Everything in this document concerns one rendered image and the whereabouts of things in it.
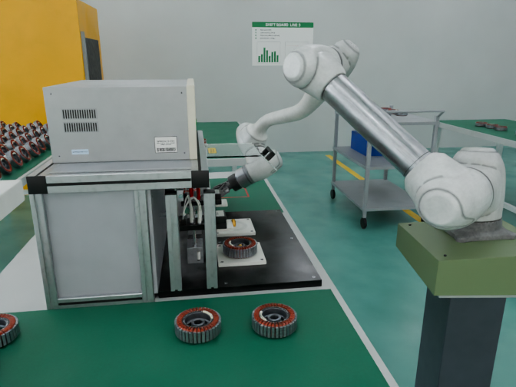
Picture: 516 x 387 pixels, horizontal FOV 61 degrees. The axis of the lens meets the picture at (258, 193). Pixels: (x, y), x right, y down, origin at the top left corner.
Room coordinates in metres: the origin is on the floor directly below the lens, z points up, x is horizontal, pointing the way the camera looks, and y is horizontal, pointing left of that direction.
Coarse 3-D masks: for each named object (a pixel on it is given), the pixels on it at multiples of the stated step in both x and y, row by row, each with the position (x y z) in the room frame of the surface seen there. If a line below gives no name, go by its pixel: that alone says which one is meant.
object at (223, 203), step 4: (216, 192) 1.54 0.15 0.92; (196, 196) 1.57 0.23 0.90; (200, 196) 1.57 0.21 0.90; (216, 196) 1.52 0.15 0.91; (220, 196) 1.52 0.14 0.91; (184, 200) 1.51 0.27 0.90; (192, 200) 1.51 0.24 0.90; (200, 200) 1.52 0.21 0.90; (216, 200) 1.52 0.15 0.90; (220, 200) 1.52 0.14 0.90; (224, 200) 1.57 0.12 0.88; (188, 204) 1.50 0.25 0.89; (192, 204) 1.51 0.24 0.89; (196, 204) 1.51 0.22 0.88; (200, 204) 1.51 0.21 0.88; (216, 204) 1.52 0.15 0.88; (220, 204) 1.53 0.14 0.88; (224, 204) 1.53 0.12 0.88
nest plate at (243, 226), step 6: (240, 222) 1.60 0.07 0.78; (246, 222) 1.60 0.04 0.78; (234, 228) 1.54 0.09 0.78; (240, 228) 1.54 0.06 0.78; (246, 228) 1.54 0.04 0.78; (252, 228) 1.54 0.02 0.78; (222, 234) 1.48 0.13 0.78; (228, 234) 1.49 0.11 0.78; (234, 234) 1.49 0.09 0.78; (240, 234) 1.49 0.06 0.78; (246, 234) 1.50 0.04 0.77; (252, 234) 1.50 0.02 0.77
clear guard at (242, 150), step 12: (204, 144) 1.72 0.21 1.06; (216, 144) 1.72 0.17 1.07; (228, 144) 1.72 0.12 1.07; (240, 144) 1.72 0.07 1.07; (252, 144) 1.72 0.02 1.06; (216, 156) 1.50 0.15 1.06; (228, 156) 1.50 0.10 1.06; (240, 156) 1.51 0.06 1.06; (252, 156) 1.51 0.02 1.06; (264, 156) 1.60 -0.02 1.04
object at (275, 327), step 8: (264, 304) 1.00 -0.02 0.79; (272, 304) 0.99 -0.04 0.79; (280, 304) 0.99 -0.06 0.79; (256, 312) 0.96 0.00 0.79; (264, 312) 0.97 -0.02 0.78; (272, 312) 0.98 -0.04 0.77; (280, 312) 0.98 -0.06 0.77; (288, 312) 0.96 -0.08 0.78; (256, 320) 0.93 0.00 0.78; (264, 320) 0.93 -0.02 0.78; (272, 320) 0.94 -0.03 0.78; (280, 320) 0.95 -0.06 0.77; (288, 320) 0.92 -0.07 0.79; (296, 320) 0.94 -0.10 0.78; (256, 328) 0.92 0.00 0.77; (264, 328) 0.90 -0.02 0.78; (272, 328) 0.90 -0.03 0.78; (280, 328) 0.90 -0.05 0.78; (288, 328) 0.91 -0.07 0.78; (264, 336) 0.90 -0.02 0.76; (272, 336) 0.90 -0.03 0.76; (280, 336) 0.90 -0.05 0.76
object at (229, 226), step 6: (216, 210) 1.34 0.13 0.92; (222, 210) 1.34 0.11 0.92; (216, 216) 1.29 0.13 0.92; (222, 216) 1.29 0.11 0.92; (216, 222) 1.28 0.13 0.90; (222, 222) 1.28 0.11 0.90; (228, 222) 1.34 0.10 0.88; (180, 228) 1.26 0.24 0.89; (186, 228) 1.26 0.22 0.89; (192, 228) 1.27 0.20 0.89; (198, 228) 1.27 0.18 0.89; (204, 228) 1.27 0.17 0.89; (216, 228) 1.28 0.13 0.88; (222, 228) 1.28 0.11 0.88; (228, 228) 1.29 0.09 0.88
